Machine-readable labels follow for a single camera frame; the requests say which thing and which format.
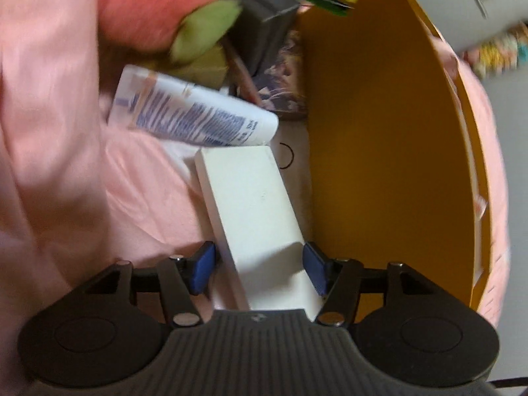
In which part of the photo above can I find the small black box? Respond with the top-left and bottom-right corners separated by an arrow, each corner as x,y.
225,0 -> 301,77

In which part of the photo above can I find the white box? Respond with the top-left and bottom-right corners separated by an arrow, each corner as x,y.
194,145 -> 326,318

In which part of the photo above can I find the pile of plush toys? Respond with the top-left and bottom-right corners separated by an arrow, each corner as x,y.
462,29 -> 528,79

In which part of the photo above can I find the printed picture card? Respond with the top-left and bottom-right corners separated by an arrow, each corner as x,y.
249,29 -> 309,121

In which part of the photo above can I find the orange cardboard box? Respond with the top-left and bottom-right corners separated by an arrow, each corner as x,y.
295,0 -> 493,324

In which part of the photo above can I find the white lotion tube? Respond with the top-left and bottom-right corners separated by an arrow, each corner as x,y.
107,65 -> 280,148

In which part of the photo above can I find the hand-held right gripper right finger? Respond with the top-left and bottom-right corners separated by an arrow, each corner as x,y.
302,243 -> 434,326

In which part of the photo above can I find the pink peach plush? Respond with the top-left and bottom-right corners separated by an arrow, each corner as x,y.
97,0 -> 244,64

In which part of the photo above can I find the black cable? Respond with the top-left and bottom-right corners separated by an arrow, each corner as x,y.
489,375 -> 528,389

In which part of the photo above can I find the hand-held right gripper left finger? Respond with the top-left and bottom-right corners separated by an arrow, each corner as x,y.
84,241 -> 217,326

